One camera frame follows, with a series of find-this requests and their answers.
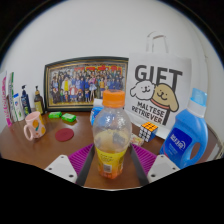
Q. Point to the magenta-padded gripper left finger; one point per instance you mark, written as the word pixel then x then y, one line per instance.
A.
pixel 78 159

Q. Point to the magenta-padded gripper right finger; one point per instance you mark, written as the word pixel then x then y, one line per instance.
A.
pixel 146 159

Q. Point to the orange-capped clear drink bottle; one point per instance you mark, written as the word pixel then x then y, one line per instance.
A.
pixel 111 133

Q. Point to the colourful puzzle cube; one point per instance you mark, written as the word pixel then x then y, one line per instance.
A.
pixel 148 131

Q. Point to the flat round red coaster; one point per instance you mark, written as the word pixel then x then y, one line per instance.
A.
pixel 64 135

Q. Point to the small green packet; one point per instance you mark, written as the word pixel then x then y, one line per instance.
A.
pixel 55 115
pixel 68 117

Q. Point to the blue detergent bottle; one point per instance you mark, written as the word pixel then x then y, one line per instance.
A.
pixel 185 136

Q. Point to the blue tissue pack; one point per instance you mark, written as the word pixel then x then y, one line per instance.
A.
pixel 94 115

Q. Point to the pink patterned mug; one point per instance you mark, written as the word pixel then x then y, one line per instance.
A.
pixel 36 126

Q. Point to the brown yellow-labelled pump bottle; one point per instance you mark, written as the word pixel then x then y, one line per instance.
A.
pixel 39 105

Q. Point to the white printed gift bag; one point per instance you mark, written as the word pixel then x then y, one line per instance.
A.
pixel 158 86

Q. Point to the dark framed group picture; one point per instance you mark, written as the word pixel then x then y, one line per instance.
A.
pixel 85 83

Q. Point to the dark blue pump bottle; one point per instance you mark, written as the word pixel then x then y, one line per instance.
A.
pixel 25 103

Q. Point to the white blue-capped bottle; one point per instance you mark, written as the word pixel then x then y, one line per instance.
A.
pixel 18 108

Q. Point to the tall pink box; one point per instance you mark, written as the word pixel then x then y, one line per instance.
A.
pixel 5 103

